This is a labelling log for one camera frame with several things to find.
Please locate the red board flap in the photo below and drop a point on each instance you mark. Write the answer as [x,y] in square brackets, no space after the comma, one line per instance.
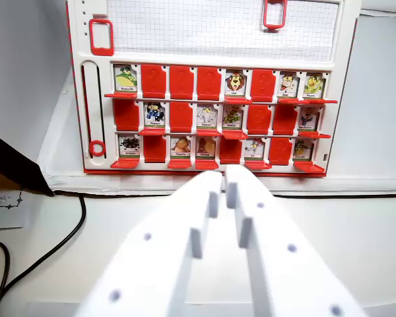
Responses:
[287,100]

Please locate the white printed paper label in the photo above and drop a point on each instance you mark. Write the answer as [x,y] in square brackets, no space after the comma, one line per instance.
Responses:
[3,211]

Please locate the black box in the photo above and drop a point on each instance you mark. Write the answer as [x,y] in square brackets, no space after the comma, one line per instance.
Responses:
[10,155]

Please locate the red and white game board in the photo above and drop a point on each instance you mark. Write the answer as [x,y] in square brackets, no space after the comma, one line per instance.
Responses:
[217,43]

